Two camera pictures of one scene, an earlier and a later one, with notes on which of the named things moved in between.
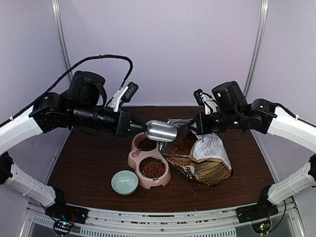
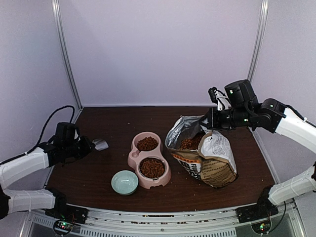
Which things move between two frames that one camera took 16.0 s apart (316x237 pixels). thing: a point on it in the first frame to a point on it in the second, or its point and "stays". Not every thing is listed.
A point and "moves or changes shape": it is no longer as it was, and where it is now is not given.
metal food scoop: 161,131 to 100,144
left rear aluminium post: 57,14 stays
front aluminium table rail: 223,223 stays
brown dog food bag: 202,158 moves or changes shape
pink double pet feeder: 151,168 stays
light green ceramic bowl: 124,182 stays
